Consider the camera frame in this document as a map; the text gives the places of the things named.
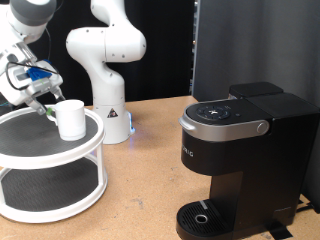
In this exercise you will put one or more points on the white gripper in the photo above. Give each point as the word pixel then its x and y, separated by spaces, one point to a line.
pixel 15 91

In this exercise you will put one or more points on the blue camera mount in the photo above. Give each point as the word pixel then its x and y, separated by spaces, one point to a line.
pixel 36 72

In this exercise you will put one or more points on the black backdrop curtain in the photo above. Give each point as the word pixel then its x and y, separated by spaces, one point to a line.
pixel 160 66

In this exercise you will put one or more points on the white two-tier turntable shelf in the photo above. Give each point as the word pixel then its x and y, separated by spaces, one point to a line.
pixel 33 140

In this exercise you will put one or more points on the black tape strip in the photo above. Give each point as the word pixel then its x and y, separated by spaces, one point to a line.
pixel 280 231

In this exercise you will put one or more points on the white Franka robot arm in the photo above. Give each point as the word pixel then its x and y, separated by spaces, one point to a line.
pixel 106 43

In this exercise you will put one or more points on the black Keurig coffee machine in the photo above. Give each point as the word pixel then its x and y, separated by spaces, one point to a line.
pixel 266 160

